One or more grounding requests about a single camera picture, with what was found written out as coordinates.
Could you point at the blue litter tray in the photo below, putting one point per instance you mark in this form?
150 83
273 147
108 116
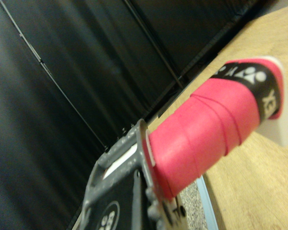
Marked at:
194 210

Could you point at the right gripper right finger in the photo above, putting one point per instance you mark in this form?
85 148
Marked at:
154 210

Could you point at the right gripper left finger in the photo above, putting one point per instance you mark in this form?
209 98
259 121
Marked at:
121 141

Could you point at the black curtain stand pole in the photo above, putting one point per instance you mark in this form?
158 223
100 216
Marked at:
156 48
40 61

